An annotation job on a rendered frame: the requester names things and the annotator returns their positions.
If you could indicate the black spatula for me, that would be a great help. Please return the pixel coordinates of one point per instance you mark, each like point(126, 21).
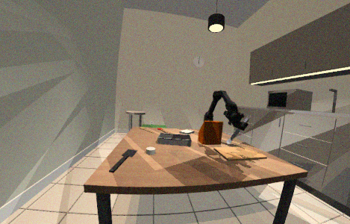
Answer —
point(129, 152)

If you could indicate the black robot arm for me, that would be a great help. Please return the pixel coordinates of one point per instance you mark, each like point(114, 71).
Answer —
point(231, 114)

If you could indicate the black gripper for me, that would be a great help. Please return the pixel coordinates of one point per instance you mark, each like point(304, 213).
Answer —
point(240, 125)

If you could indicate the grey rectangular roasting tin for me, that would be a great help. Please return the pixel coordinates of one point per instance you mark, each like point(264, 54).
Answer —
point(174, 139)

